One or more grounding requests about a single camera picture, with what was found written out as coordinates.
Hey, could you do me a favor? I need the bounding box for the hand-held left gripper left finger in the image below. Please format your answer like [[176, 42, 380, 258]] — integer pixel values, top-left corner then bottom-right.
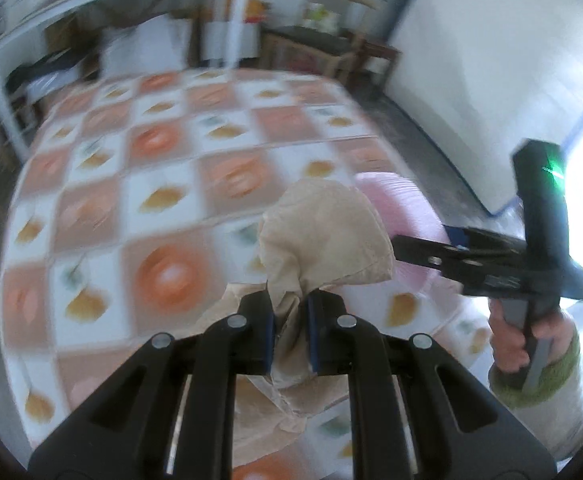
[[28, 290, 278, 480]]

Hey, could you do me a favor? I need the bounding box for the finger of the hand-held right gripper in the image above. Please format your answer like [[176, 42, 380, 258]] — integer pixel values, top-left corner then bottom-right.
[[443, 226, 522, 253], [393, 235, 517, 282]]

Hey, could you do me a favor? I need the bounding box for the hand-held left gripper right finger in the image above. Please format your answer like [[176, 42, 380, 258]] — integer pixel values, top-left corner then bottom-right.
[[305, 290, 557, 480]]

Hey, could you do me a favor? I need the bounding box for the beige cloth bag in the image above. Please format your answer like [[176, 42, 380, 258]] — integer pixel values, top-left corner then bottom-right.
[[196, 178, 396, 468]]

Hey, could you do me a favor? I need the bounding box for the person's right forearm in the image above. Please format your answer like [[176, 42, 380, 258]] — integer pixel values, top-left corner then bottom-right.
[[489, 330, 583, 463]]

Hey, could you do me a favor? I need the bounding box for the person's right hand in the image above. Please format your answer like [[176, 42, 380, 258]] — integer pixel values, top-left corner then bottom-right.
[[486, 302, 578, 375]]

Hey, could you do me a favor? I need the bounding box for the light wooden chair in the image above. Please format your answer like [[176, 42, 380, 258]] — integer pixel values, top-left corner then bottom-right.
[[259, 0, 387, 86]]

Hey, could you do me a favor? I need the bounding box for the white green packet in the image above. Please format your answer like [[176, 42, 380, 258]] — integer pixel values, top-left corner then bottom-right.
[[301, 2, 343, 32]]

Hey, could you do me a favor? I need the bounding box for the yellow plastic bag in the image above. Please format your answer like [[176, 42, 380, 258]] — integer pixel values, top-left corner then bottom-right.
[[244, 0, 272, 25]]

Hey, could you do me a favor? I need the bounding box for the white sack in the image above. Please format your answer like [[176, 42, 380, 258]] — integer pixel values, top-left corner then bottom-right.
[[102, 15, 195, 78]]

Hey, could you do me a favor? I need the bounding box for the black cloth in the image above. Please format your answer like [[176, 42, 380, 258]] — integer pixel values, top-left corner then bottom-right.
[[6, 52, 90, 92]]

